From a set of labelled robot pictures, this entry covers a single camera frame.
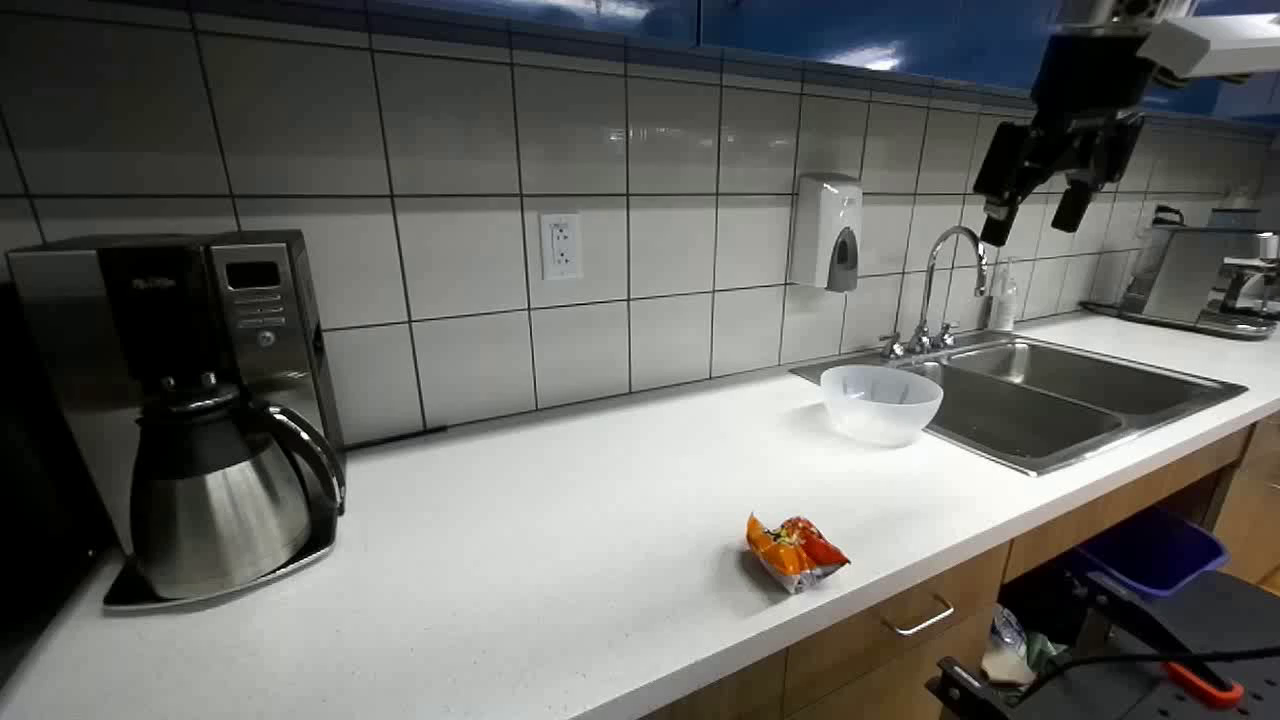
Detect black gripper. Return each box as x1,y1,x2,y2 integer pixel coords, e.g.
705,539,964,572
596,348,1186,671
971,30,1152,248

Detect orange snack packet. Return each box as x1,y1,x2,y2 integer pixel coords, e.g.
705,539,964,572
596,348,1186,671
742,517,847,592

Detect clear plastic bowl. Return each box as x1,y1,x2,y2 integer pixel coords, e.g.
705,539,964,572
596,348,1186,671
818,362,942,449

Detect clear soap pump bottle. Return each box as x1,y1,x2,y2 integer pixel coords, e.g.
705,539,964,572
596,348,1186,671
988,278,1017,331

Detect blue upper cabinets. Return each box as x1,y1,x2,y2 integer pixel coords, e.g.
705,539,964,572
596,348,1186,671
183,0,1280,130

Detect chrome sink faucet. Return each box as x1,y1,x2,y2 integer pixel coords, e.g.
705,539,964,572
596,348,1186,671
878,220,998,361

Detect steel espresso machine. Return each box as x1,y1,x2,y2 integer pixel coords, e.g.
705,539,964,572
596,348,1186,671
1088,203,1280,339

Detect stainless steel double sink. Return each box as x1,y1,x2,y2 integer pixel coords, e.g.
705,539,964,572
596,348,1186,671
791,331,1253,480

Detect blue recycling bin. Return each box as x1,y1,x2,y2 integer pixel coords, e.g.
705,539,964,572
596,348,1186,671
1075,511,1228,598

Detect black stand with orange clamp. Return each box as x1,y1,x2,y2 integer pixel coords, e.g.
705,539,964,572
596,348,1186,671
926,572,1280,720

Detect steel coffee carafe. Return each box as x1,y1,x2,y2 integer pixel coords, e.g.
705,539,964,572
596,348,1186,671
129,382,342,603

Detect black steel coffee maker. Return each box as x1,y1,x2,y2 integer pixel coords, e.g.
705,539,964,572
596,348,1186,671
8,226,342,612

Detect white wall soap dispenser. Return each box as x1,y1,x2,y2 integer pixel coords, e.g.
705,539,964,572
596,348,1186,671
786,177,863,291

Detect metal drawer handle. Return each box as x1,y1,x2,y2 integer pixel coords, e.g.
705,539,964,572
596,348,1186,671
883,597,954,641

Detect white wall power outlet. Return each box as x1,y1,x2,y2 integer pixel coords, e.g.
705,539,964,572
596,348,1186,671
541,215,583,278

